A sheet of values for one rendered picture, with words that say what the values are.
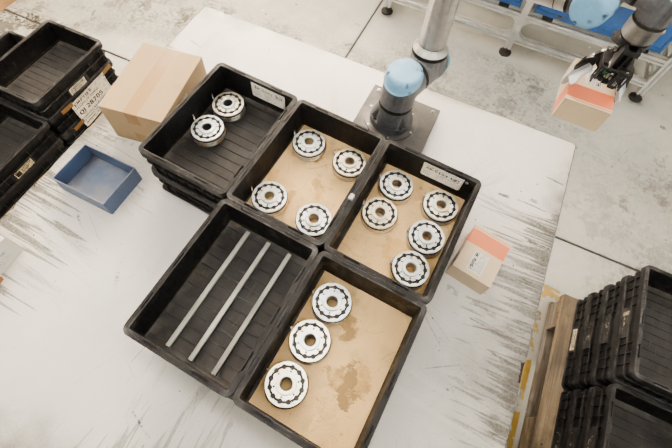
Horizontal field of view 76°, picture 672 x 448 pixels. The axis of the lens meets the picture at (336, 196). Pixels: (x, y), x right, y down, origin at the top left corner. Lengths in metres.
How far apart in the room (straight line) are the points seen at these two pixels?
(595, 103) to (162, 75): 1.30
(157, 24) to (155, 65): 1.57
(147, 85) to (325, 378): 1.07
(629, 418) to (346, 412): 1.08
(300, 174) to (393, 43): 1.80
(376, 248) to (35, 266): 1.00
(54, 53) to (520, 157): 2.05
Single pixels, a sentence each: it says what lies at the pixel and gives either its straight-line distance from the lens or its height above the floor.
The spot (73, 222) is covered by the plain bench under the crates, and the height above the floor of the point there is 0.70.
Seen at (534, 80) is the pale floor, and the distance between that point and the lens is 3.04.
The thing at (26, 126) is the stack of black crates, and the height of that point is 0.38.
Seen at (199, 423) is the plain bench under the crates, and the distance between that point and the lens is 1.28.
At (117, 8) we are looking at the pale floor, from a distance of 3.39.
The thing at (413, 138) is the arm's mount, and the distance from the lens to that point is 1.53.
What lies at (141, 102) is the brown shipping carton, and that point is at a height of 0.86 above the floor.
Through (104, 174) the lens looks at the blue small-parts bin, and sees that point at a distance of 1.61.
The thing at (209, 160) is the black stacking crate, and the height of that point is 0.83.
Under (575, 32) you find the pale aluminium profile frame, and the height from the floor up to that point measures 0.30.
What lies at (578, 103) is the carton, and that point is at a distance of 1.30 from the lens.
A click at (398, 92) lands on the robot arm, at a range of 1.39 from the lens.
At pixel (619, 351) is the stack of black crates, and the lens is 1.80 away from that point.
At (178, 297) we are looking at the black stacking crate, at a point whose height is 0.83.
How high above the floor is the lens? 1.95
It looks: 61 degrees down
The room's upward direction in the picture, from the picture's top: 6 degrees clockwise
